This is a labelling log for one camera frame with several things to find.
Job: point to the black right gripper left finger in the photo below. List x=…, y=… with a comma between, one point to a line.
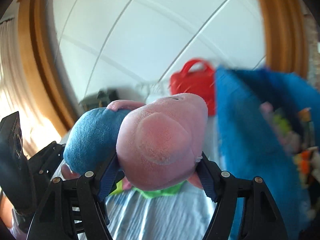
x=71, y=207

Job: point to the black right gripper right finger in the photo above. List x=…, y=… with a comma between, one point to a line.
x=259, y=198

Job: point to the pink pig plush blue body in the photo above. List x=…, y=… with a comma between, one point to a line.
x=158, y=144

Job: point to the striped light blue bedsheet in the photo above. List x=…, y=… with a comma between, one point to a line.
x=181, y=211

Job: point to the blue fabric storage bin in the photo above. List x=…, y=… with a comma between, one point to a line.
x=248, y=145

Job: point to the dark green gift bag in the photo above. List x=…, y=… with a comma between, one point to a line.
x=98, y=100

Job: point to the red plastic toy suitcase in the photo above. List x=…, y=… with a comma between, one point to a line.
x=196, y=77

